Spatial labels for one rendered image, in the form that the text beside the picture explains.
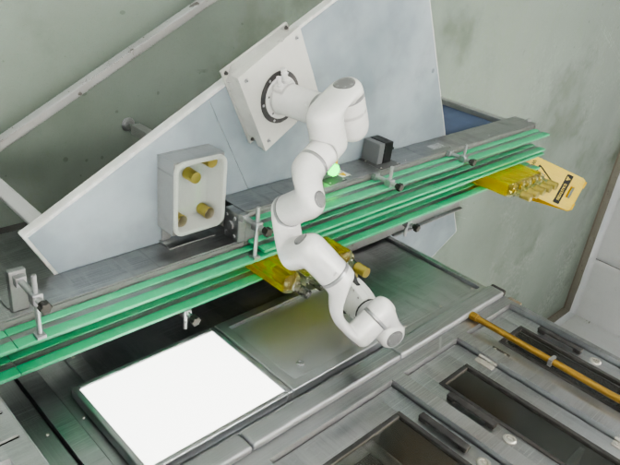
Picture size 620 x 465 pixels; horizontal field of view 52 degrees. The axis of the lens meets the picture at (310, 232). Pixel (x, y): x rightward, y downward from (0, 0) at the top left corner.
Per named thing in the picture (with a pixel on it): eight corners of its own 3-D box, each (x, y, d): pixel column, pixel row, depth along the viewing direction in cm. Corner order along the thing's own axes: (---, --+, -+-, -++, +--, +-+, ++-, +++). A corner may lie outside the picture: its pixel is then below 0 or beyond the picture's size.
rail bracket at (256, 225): (235, 249, 192) (262, 267, 185) (239, 198, 184) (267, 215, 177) (244, 246, 194) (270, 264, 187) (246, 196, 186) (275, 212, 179)
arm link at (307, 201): (287, 157, 166) (256, 192, 159) (318, 142, 156) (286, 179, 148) (319, 196, 170) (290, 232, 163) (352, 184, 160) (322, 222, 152)
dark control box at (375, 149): (359, 158, 239) (376, 165, 234) (363, 137, 236) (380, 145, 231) (374, 153, 245) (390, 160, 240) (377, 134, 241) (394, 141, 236)
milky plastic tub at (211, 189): (157, 226, 184) (174, 239, 179) (157, 153, 174) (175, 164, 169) (207, 212, 196) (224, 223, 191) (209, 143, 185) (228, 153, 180)
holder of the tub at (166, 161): (157, 242, 187) (172, 253, 183) (157, 153, 174) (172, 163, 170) (205, 227, 198) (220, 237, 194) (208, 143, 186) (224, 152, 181)
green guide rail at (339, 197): (249, 220, 191) (267, 231, 186) (249, 217, 191) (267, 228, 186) (534, 130, 305) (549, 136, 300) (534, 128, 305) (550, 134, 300)
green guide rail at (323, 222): (247, 242, 194) (265, 253, 190) (247, 239, 194) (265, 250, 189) (530, 145, 308) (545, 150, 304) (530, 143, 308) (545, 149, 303)
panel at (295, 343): (71, 397, 158) (145, 484, 138) (70, 387, 156) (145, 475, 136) (326, 283, 216) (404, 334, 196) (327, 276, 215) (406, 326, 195)
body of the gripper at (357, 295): (377, 325, 181) (356, 304, 190) (383, 294, 177) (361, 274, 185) (355, 330, 178) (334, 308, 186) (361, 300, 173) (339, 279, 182)
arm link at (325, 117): (301, 172, 168) (287, 121, 156) (346, 120, 180) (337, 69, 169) (331, 180, 163) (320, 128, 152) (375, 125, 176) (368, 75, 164)
